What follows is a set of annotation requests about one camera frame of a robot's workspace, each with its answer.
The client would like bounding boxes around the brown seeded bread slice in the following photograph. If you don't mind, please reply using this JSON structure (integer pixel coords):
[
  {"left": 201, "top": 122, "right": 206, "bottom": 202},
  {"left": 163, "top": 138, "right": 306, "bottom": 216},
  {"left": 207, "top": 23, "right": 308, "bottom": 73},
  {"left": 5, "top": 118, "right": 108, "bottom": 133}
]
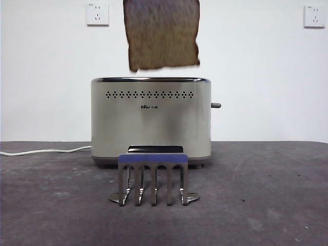
[{"left": 122, "top": 0, "right": 201, "bottom": 73}]

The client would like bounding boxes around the cream and steel toaster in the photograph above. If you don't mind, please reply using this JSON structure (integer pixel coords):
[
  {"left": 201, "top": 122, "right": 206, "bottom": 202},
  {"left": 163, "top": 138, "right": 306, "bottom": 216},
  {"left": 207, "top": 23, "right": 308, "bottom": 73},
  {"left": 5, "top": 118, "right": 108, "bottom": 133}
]
[{"left": 90, "top": 76, "right": 213, "bottom": 169}]

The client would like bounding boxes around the steel toast rack blue band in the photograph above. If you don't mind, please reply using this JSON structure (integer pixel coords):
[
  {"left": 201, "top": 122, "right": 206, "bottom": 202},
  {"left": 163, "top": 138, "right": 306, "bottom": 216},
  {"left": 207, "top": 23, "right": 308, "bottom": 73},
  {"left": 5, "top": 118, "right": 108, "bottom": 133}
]
[{"left": 108, "top": 145, "right": 200, "bottom": 207}]

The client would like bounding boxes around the white wall socket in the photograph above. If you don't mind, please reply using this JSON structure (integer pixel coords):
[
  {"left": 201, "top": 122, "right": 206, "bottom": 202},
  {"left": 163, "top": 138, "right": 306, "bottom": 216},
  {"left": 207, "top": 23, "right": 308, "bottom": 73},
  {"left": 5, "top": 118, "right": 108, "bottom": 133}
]
[
  {"left": 86, "top": 3, "right": 110, "bottom": 28},
  {"left": 303, "top": 5, "right": 325, "bottom": 29}
]

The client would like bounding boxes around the white power cord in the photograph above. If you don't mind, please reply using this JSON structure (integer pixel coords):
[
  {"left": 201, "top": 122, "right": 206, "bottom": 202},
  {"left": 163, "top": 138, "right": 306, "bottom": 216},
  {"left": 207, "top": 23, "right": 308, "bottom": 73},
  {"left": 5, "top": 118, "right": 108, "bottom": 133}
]
[{"left": 0, "top": 145, "right": 92, "bottom": 156}]

